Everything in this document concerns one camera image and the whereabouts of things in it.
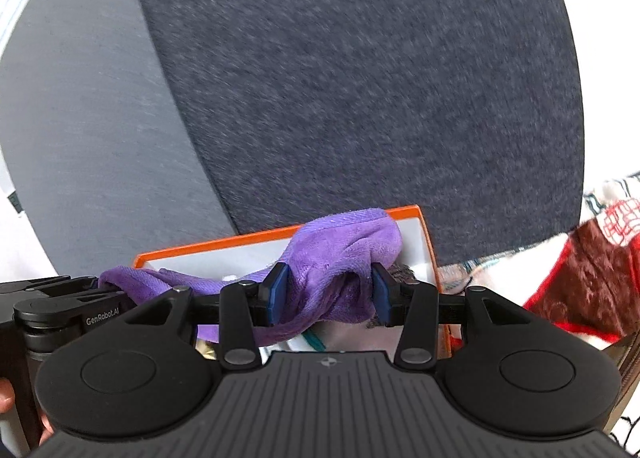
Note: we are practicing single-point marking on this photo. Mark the person's left hand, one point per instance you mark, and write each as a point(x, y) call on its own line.
point(6, 397)

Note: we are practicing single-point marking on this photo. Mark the grey smooth headboard panel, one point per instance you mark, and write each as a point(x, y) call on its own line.
point(100, 137)

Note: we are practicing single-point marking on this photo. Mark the red printed blanket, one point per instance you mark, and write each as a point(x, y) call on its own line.
point(590, 278)

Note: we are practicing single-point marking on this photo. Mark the white cloth with teal stripe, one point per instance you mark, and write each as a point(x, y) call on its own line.
point(312, 340)

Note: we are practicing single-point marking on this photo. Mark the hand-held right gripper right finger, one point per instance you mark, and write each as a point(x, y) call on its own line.
point(381, 295)

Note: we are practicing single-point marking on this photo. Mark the orange cardboard box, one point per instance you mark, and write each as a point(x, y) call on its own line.
point(415, 243)

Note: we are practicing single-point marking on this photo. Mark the brown striped handbag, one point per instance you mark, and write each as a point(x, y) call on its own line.
point(627, 378)

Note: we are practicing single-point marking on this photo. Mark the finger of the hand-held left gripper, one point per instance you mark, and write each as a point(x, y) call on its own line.
point(80, 295)
point(35, 284)

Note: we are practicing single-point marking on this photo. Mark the purple cloth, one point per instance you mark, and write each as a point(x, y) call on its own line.
point(340, 248)

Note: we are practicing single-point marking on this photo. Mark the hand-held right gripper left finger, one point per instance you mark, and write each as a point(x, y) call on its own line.
point(277, 294)

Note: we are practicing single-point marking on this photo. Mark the dark wall switch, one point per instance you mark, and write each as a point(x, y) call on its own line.
point(15, 202)

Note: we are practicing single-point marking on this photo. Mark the dark grey fabric headboard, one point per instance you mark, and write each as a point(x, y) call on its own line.
point(375, 87)

